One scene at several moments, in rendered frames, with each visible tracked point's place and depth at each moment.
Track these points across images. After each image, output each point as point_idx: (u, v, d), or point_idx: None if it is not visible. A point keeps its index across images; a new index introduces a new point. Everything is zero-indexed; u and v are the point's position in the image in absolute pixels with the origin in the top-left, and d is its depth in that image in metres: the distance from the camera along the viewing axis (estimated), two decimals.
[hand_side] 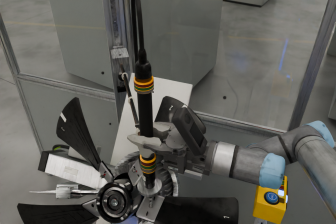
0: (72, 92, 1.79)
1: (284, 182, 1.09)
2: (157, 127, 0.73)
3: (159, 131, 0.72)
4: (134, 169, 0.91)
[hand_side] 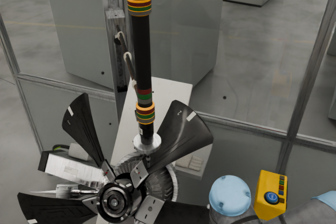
0: (72, 92, 1.79)
1: (284, 182, 1.09)
2: None
3: None
4: (137, 171, 0.90)
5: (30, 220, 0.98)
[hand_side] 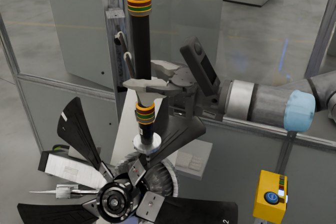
0: (72, 92, 1.79)
1: (284, 182, 1.09)
2: (164, 65, 0.63)
3: (165, 69, 0.62)
4: (151, 205, 0.88)
5: (63, 114, 0.99)
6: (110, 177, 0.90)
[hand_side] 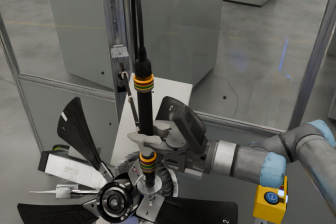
0: (72, 92, 1.79)
1: (284, 182, 1.09)
2: (157, 126, 0.72)
3: (159, 129, 0.71)
4: (150, 205, 0.88)
5: (63, 114, 0.99)
6: (110, 177, 0.90)
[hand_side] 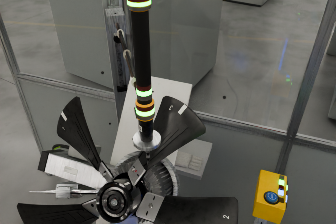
0: (72, 92, 1.79)
1: (284, 182, 1.09)
2: None
3: None
4: (149, 207, 0.89)
5: (63, 114, 0.99)
6: (110, 177, 0.90)
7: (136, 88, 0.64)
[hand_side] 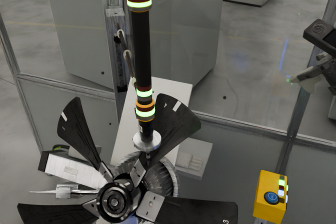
0: (72, 92, 1.79)
1: (284, 182, 1.09)
2: (325, 53, 0.69)
3: (324, 56, 0.68)
4: None
5: (178, 105, 0.89)
6: (135, 185, 0.88)
7: (136, 88, 0.64)
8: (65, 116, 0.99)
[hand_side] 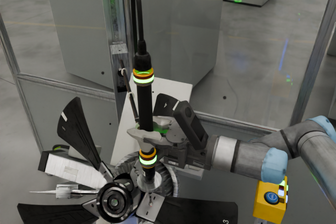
0: (72, 92, 1.79)
1: (284, 182, 1.09)
2: (157, 121, 0.71)
3: (159, 125, 0.71)
4: None
5: None
6: (135, 185, 0.88)
7: None
8: (65, 116, 0.99)
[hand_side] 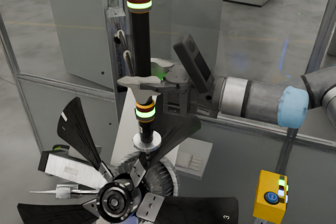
0: (72, 92, 1.79)
1: (284, 182, 1.09)
2: (158, 63, 0.63)
3: (160, 66, 0.62)
4: None
5: None
6: (135, 185, 0.88)
7: None
8: (65, 116, 0.99)
